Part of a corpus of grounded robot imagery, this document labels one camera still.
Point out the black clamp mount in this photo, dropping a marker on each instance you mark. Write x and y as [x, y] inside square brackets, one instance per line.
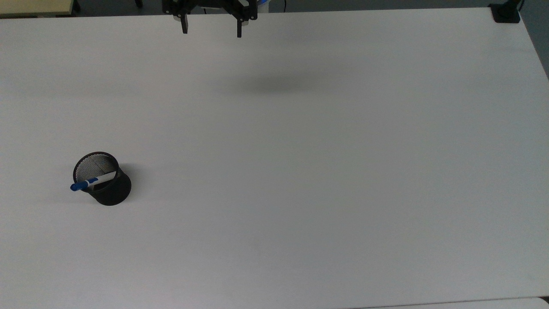
[506, 13]

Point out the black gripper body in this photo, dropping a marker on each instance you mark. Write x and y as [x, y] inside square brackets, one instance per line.
[210, 5]

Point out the black mesh pen cup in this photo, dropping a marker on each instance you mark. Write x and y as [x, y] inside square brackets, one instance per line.
[112, 193]

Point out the white adjacent table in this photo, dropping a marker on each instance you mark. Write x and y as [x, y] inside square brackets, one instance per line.
[493, 305]

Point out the beige side table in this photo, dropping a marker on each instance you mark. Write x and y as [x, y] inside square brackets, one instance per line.
[34, 6]

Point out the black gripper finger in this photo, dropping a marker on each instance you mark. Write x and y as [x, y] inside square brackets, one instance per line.
[185, 25]
[239, 29]

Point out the blue and white marker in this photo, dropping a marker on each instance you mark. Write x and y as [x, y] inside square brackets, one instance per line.
[92, 181]

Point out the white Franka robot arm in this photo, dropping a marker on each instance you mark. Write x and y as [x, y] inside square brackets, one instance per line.
[262, 2]

